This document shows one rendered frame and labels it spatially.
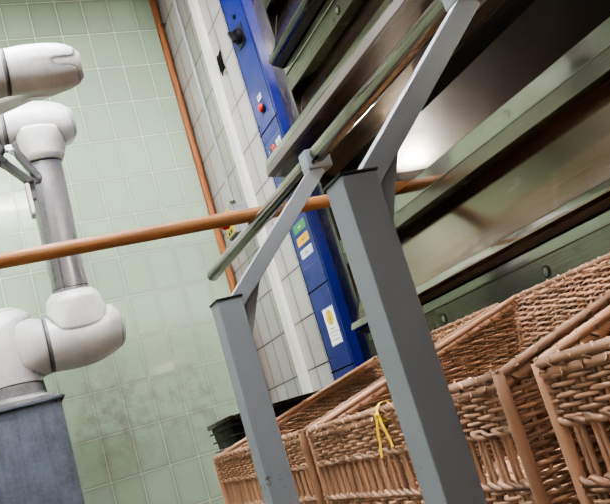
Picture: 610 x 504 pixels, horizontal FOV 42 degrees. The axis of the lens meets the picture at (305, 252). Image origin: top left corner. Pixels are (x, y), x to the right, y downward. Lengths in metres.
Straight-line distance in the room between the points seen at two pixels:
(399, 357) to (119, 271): 2.21
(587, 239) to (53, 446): 1.42
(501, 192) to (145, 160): 1.78
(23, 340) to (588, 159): 1.50
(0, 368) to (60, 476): 0.32
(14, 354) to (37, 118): 0.65
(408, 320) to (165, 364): 2.13
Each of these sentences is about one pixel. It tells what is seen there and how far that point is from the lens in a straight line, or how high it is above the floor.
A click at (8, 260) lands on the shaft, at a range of 1.56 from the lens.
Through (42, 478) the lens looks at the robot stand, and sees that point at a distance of 2.16.
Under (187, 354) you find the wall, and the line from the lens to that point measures 2.84.
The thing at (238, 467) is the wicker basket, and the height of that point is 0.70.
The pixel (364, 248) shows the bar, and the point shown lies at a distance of 0.73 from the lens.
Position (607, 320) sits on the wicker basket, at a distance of 0.79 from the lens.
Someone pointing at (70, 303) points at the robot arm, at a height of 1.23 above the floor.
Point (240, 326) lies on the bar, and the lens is 1.18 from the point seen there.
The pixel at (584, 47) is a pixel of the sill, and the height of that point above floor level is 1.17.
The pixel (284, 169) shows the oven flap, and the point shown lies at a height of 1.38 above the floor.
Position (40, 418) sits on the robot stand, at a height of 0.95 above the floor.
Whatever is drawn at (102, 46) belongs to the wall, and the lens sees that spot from 3.24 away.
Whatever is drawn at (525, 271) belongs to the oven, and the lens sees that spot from 1.50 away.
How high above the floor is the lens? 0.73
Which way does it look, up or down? 12 degrees up
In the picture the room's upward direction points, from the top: 17 degrees counter-clockwise
